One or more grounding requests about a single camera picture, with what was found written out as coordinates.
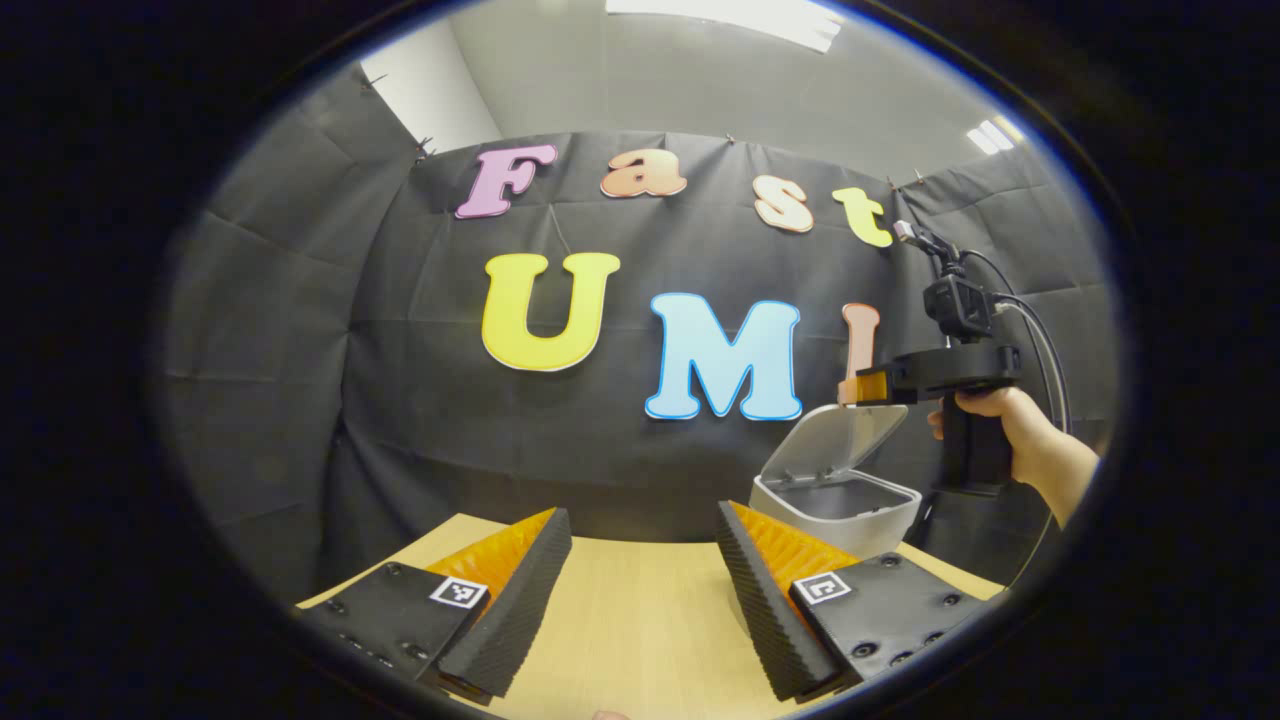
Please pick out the small ceiling light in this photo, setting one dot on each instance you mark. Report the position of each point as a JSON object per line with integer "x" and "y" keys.
{"x": 993, "y": 135}

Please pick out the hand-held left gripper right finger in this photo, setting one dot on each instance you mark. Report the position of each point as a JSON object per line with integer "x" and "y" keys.
{"x": 770, "y": 610}

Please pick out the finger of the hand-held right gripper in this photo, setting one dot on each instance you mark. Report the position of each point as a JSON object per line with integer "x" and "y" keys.
{"x": 872, "y": 386}

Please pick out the grey desktop garbage bin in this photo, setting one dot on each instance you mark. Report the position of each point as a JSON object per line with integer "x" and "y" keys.
{"x": 840, "y": 440}

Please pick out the wooden desktop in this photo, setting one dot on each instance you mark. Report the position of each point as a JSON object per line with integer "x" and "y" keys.
{"x": 640, "y": 620}

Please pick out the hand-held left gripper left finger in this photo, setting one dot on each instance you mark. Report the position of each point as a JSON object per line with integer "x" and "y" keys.
{"x": 520, "y": 600}

